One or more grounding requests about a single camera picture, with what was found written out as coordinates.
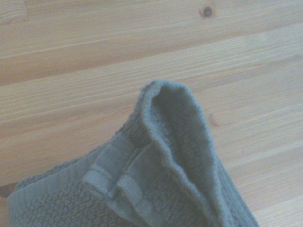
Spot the grey-green textured towel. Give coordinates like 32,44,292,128
6,79,262,227

